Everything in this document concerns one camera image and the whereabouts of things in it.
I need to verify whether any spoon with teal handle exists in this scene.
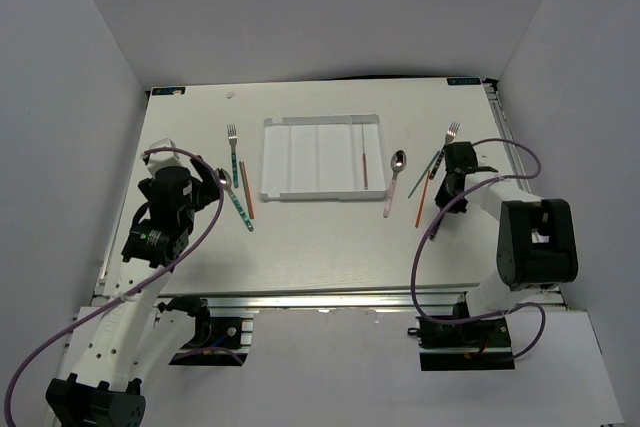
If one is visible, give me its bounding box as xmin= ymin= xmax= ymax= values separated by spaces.
xmin=216 ymin=168 xmax=254 ymax=232

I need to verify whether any fork with dark handle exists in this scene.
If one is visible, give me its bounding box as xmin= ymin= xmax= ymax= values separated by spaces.
xmin=429 ymin=122 xmax=460 ymax=180

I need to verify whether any orange chopstick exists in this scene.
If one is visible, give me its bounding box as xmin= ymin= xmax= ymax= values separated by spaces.
xmin=414 ymin=170 xmax=431 ymax=229
xmin=243 ymin=161 xmax=255 ymax=220

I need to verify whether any spoon with pink handle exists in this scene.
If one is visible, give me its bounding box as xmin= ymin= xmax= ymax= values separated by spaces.
xmin=383 ymin=150 xmax=407 ymax=218

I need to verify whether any fork with teal handle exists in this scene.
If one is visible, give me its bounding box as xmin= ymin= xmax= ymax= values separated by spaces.
xmin=227 ymin=124 xmax=239 ymax=188

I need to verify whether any knife with dark handle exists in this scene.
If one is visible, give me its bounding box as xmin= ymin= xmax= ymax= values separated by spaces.
xmin=429 ymin=219 xmax=442 ymax=240

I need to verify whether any knife with pink handle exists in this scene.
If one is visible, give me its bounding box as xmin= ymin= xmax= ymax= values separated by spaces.
xmin=361 ymin=123 xmax=369 ymax=191

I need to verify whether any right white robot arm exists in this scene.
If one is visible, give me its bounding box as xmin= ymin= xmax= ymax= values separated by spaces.
xmin=435 ymin=142 xmax=579 ymax=346

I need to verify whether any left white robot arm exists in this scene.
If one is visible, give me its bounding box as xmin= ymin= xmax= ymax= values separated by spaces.
xmin=46 ymin=138 xmax=220 ymax=426

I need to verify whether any right corner label sticker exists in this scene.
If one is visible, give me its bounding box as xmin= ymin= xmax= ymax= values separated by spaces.
xmin=446 ymin=77 xmax=482 ymax=86

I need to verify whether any corner label sticker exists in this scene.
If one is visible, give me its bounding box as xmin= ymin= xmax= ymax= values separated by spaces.
xmin=446 ymin=77 xmax=482 ymax=86
xmin=151 ymin=86 xmax=186 ymax=96

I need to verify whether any white divided utensil tray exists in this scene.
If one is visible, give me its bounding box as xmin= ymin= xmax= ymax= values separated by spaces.
xmin=259 ymin=114 xmax=388 ymax=202

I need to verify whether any left corner label sticker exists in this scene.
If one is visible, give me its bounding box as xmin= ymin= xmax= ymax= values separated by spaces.
xmin=151 ymin=86 xmax=186 ymax=96

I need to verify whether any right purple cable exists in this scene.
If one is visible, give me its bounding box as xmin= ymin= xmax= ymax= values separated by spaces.
xmin=410 ymin=138 xmax=547 ymax=361

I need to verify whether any aluminium rail frame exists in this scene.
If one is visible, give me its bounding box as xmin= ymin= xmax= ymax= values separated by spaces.
xmin=92 ymin=79 xmax=569 ymax=318

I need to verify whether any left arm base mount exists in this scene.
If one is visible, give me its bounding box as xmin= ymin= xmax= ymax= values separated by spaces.
xmin=157 ymin=296 xmax=252 ymax=367

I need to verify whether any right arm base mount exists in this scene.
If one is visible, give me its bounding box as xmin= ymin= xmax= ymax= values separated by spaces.
xmin=407 ymin=317 xmax=515 ymax=372

